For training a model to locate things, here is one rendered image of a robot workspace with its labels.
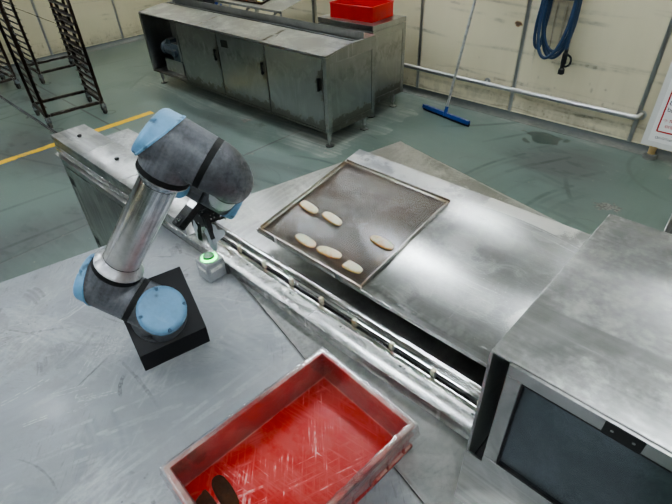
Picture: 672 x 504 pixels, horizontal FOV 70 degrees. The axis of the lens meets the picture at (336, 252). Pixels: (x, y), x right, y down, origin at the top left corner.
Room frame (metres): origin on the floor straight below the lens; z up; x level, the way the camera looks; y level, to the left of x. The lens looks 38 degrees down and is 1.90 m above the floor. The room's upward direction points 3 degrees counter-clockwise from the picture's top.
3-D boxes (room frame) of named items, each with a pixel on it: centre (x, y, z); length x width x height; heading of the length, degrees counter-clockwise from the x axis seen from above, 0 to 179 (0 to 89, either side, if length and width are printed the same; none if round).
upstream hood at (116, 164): (1.98, 0.94, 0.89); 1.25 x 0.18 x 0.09; 45
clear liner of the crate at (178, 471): (0.57, 0.11, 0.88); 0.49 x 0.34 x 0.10; 132
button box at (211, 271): (1.30, 0.43, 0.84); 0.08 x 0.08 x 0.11; 45
